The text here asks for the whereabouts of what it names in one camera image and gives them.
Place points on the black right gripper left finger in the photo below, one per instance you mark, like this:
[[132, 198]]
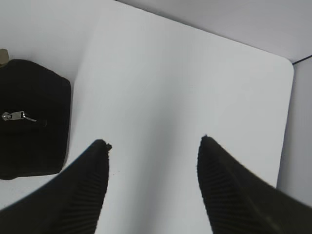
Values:
[[70, 203]]

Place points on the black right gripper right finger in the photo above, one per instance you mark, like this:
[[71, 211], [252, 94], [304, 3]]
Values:
[[239, 202]]

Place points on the black tote bag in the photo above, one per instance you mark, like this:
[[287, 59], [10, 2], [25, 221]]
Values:
[[32, 148]]

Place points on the silver zipper pull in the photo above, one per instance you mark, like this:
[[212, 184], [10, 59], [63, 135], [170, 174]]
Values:
[[20, 115]]

